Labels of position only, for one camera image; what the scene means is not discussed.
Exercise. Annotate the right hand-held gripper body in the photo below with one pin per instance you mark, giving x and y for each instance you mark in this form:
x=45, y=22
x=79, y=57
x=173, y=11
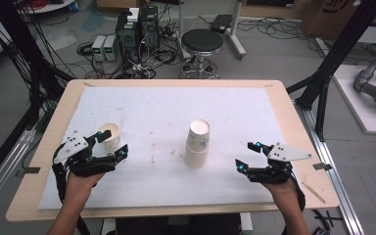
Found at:
x=274, y=171

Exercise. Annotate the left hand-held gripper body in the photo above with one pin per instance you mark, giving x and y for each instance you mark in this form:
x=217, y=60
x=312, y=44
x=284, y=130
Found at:
x=88, y=164

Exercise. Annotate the single white paper cup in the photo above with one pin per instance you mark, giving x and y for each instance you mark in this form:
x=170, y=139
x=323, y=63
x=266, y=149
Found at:
x=110, y=140

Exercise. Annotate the stack of paper cups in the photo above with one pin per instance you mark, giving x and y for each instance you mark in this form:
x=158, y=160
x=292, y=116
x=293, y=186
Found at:
x=196, y=153

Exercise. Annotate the person's right hand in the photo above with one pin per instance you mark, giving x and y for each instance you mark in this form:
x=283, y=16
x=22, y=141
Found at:
x=280, y=194

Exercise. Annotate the person's left hand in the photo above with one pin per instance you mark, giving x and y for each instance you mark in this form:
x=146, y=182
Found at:
x=83, y=189

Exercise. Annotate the light wooden table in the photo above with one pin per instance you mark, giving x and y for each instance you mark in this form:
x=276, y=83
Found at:
x=300, y=130

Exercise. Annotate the thin wooden stick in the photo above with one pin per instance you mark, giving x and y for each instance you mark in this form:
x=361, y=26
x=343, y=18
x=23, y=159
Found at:
x=315, y=193

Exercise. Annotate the black tape piece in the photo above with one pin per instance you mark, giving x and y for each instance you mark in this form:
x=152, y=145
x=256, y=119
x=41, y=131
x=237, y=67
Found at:
x=29, y=170
x=322, y=166

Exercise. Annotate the white foam mat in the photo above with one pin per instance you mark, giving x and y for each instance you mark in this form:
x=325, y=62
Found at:
x=163, y=111

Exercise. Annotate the white power supply unit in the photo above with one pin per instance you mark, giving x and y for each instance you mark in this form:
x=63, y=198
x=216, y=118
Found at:
x=98, y=48
x=110, y=48

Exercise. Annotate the black computer tower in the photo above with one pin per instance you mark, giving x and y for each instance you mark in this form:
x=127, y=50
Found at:
x=126, y=36
x=149, y=27

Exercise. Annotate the white floor board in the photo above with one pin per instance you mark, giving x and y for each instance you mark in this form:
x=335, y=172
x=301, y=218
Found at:
x=359, y=104

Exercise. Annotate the black round stool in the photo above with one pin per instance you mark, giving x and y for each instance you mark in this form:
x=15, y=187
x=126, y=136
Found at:
x=201, y=40

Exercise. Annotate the small white box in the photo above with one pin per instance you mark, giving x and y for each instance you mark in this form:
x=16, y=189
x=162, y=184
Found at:
x=133, y=14

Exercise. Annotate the flat black device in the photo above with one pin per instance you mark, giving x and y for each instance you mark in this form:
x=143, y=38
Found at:
x=221, y=23

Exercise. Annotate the brown cardboard box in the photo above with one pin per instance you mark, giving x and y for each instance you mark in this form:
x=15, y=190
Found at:
x=333, y=16

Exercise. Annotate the aluminium rail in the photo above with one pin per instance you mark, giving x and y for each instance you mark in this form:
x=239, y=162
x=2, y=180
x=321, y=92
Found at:
x=333, y=189
x=3, y=176

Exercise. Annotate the black metal frame post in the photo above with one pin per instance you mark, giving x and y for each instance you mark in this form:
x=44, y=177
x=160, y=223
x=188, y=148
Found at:
x=336, y=52

